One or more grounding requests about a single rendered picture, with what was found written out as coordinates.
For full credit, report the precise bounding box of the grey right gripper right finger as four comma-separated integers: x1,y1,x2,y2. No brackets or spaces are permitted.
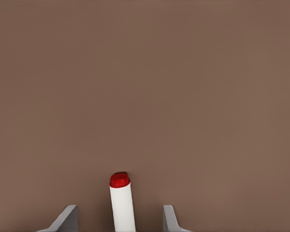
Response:
162,204,192,232

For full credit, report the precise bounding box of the white marker with red end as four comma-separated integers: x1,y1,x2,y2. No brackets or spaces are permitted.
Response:
109,172,137,232

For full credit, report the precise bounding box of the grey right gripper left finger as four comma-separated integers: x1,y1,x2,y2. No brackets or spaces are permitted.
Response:
36,204,79,232

